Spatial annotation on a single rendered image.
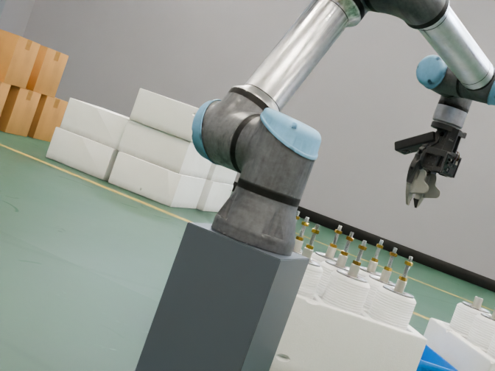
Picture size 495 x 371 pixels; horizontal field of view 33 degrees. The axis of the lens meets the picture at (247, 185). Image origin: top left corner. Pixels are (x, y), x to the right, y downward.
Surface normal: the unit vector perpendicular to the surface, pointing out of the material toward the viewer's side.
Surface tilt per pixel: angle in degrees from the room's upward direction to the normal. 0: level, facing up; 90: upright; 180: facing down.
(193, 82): 90
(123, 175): 90
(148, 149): 90
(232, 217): 73
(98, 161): 90
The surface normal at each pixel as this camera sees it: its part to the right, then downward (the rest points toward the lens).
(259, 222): 0.07, -0.24
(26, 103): 0.88, 0.33
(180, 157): -0.32, -0.07
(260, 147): -0.67, -0.21
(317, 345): 0.13, 0.10
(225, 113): -0.32, -0.64
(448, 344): -0.93, -0.33
